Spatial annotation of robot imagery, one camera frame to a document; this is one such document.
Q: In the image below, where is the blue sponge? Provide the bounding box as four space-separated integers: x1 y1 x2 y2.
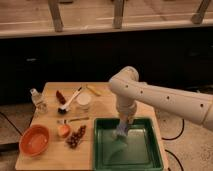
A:
112 121 129 139

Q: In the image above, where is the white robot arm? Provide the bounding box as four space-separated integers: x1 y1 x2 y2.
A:
109 66 213 131

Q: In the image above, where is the green plastic tray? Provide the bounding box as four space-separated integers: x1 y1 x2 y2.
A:
92 118 164 171

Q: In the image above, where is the white plastic cup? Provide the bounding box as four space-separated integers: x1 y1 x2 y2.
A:
76 93 91 110

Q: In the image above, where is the yellow banana toy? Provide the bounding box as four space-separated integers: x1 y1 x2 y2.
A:
86 85 101 96

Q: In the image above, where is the purple grape bunch toy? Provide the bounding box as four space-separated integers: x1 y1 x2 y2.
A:
66 125 86 149

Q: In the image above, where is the dark red sausage toy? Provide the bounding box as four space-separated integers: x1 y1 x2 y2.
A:
56 90 66 104

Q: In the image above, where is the clear spray bottle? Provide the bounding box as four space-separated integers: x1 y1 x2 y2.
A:
30 88 47 114

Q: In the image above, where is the orange bowl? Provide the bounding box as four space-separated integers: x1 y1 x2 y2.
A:
19 125 50 157

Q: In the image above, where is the black cable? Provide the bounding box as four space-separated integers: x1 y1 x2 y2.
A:
0 110 24 137
161 118 186 171

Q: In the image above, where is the black cable left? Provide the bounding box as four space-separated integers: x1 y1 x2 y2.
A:
0 110 24 137

